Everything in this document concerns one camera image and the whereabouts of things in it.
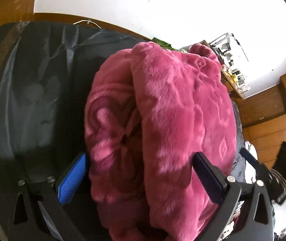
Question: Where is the glass tank with metal frame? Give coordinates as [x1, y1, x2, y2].
[209, 33, 249, 63]

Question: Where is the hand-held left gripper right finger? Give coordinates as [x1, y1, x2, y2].
[192, 152, 275, 241]

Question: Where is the black bed sheet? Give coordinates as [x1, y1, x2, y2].
[0, 21, 246, 241]

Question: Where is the pink fleece jacket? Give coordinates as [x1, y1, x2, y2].
[84, 41, 238, 241]

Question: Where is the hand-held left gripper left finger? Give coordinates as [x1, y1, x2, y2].
[13, 152, 87, 241]

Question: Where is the wooden wardrobe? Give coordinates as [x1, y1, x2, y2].
[239, 71, 286, 127]

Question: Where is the clutter of small desk items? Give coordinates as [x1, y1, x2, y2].
[220, 61, 251, 93]

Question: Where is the crumpled light cloth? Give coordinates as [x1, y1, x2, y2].
[243, 141, 262, 184]

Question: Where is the green patterned cloth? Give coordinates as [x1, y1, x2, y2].
[152, 37, 176, 51]

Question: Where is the white cable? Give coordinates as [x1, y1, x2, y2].
[72, 19, 101, 29]

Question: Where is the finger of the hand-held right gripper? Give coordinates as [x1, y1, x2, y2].
[240, 148, 267, 175]

